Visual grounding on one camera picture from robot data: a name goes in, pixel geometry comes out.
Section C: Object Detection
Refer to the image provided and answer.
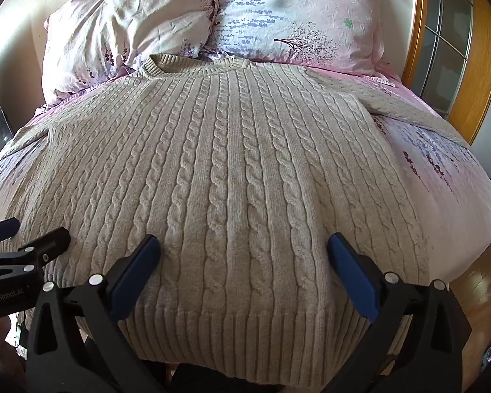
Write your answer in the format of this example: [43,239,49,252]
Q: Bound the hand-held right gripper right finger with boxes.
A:
[323,233,474,393]

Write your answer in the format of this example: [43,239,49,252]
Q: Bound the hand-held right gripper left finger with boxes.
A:
[27,234,161,393]

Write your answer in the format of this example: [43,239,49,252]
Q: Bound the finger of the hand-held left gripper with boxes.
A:
[0,217,21,251]
[0,227,71,280]

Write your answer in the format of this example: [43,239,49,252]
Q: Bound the beige cable knit sweater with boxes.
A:
[0,53,473,386]

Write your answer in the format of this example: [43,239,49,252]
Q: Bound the pink floral bed sheet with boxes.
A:
[0,59,491,292]

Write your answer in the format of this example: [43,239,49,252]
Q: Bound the pale pink floral pillow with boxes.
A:
[41,0,220,106]

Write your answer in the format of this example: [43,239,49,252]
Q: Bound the tree print floral pillow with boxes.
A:
[207,0,388,77]

